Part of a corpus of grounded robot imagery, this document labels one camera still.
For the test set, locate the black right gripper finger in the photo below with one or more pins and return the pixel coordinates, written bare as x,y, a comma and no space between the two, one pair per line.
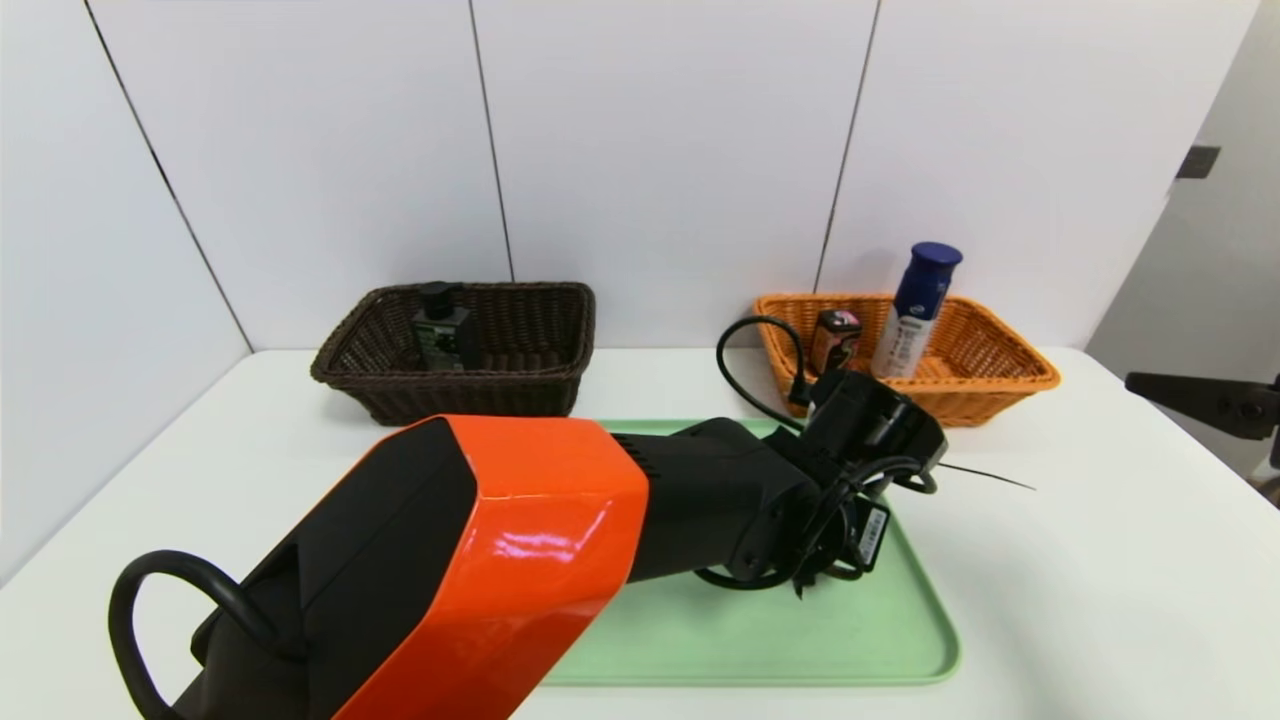
1220,405

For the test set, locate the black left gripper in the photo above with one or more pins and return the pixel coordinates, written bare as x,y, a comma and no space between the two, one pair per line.
871,535

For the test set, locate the black gum box with pink print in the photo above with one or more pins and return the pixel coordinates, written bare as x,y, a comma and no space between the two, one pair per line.
832,340

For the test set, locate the white bottle with blue cap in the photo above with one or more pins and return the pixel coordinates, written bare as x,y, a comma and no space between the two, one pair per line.
915,310

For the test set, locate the black square pump bottle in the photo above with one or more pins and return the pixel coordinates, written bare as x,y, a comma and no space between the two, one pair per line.
440,335

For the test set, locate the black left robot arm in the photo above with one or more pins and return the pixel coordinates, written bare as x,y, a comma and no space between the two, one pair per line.
520,530

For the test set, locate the orange wicker basket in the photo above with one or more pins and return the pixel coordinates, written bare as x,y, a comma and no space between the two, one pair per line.
980,390

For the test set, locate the dark brown wicker basket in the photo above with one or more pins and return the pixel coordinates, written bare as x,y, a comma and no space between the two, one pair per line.
520,380

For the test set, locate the light green plastic tray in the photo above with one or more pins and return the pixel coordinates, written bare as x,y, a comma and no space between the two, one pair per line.
800,640

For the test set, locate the dark square wall fixture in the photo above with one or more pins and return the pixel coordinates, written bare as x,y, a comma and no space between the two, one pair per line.
1199,162

